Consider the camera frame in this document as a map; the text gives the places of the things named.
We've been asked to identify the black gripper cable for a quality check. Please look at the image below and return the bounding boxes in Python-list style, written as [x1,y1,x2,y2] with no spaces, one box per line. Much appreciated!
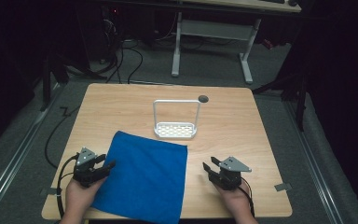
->
[239,176,256,218]
[55,153,79,219]

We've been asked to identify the person's left hand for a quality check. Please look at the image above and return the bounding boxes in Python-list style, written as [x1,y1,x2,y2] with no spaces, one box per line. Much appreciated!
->
[62,177,107,219]

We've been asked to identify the white plastic rack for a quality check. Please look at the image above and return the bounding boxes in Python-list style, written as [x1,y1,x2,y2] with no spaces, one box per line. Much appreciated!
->
[152,99,201,140]

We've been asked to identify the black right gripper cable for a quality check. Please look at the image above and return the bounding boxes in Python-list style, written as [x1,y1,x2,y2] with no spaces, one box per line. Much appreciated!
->
[239,176,256,218]

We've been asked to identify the grey tape strip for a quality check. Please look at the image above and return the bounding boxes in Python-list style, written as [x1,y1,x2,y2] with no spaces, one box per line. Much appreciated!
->
[40,186,59,197]
[274,182,293,192]

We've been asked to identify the metal floor rail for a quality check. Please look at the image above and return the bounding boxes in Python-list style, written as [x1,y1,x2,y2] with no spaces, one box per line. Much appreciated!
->
[0,82,63,216]
[283,101,345,224]

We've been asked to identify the white-legged wooden desk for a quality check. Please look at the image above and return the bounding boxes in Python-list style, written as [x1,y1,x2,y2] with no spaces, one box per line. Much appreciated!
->
[171,0,302,86]

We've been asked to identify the person's right hand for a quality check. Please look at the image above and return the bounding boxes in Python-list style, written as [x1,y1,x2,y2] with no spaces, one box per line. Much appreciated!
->
[213,181,254,219]

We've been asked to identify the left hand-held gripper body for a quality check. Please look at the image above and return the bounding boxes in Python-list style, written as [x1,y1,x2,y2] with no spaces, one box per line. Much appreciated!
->
[72,147,108,189]

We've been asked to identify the black computer tower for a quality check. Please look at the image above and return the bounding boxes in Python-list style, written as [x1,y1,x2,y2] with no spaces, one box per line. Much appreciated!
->
[74,4,126,63]

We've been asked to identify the black metal stand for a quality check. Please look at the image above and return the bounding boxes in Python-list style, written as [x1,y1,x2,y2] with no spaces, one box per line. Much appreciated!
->
[39,50,108,112]
[252,69,310,133]

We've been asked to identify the blue cloth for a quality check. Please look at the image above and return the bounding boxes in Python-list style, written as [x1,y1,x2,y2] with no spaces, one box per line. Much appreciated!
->
[90,130,189,224]

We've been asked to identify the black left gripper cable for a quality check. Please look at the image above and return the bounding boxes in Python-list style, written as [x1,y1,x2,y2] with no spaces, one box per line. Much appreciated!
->
[55,153,79,219]

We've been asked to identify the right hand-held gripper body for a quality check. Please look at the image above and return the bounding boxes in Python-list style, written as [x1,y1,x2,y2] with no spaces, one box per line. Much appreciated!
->
[207,156,253,191]

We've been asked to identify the black floor cable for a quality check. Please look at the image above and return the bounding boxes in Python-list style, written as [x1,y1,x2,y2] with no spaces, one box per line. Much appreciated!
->
[44,105,82,170]

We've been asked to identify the black cable bundle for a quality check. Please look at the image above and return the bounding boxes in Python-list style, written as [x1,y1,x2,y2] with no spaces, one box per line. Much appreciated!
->
[102,18,145,85]

